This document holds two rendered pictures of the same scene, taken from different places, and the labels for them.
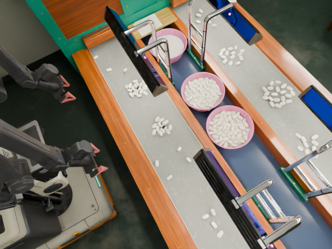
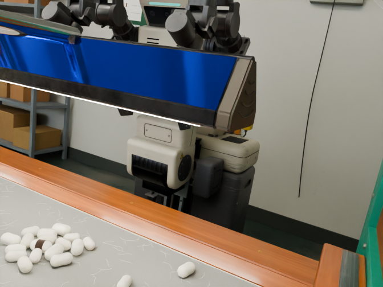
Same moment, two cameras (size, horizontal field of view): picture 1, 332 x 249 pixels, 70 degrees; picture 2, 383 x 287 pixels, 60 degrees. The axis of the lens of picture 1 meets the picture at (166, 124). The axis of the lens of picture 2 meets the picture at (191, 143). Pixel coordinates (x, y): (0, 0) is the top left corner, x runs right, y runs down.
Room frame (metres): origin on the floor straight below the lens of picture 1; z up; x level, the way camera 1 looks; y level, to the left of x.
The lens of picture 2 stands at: (1.38, -0.10, 1.09)
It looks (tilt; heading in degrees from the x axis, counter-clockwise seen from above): 13 degrees down; 133
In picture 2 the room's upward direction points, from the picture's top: 8 degrees clockwise
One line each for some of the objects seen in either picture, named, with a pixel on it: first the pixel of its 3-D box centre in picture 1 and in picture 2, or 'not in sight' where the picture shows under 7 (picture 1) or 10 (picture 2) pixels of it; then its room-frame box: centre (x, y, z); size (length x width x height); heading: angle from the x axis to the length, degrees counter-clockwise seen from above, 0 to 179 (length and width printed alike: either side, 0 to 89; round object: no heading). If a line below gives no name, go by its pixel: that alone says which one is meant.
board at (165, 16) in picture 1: (152, 22); not in sight; (1.35, -0.07, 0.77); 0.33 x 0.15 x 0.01; 107
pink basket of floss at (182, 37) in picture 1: (168, 48); not in sight; (1.14, -0.14, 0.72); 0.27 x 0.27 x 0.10
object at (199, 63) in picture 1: (207, 32); not in sight; (1.04, -0.38, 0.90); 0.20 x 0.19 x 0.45; 17
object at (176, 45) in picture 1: (168, 49); not in sight; (1.14, -0.13, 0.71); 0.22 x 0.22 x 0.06
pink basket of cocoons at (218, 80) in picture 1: (202, 94); not in sight; (0.72, -0.27, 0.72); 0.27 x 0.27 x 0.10
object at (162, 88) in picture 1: (132, 47); (35, 57); (0.90, 0.08, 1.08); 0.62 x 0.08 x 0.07; 17
